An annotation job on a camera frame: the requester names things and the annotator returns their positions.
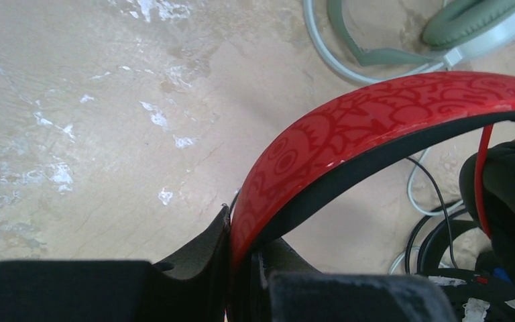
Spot red headphones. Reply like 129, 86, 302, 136
230, 72, 515, 290

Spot black blue headphones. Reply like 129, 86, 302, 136
389, 201, 515, 321

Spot mint green headphones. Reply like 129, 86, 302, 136
302, 0, 515, 85

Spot black headphone cable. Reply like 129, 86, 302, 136
406, 155, 461, 270

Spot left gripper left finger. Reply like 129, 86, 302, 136
0, 206, 230, 321

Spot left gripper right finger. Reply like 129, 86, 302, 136
250, 239, 456, 321

